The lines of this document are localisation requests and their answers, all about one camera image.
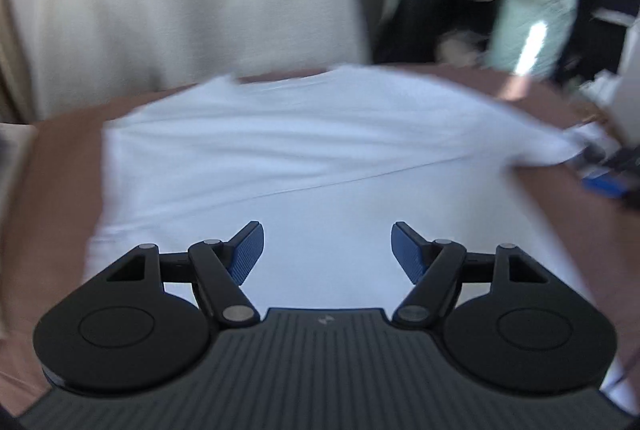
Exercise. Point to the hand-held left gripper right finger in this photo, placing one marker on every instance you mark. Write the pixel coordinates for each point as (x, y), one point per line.
(407, 255)

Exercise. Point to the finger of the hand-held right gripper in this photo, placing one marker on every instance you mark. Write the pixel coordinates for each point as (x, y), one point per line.
(602, 156)
(607, 186)

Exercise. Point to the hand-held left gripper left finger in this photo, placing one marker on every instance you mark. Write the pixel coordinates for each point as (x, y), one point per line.
(247, 255)

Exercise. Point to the white T-shirt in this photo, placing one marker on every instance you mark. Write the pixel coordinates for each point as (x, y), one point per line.
(300, 150)

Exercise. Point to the pale pink cloth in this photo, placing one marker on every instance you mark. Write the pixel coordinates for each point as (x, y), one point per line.
(465, 46)

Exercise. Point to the black hanging garment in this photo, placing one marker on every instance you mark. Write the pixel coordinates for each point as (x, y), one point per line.
(425, 10)

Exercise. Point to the beige curtain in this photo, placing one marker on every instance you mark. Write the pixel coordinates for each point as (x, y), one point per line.
(12, 75)

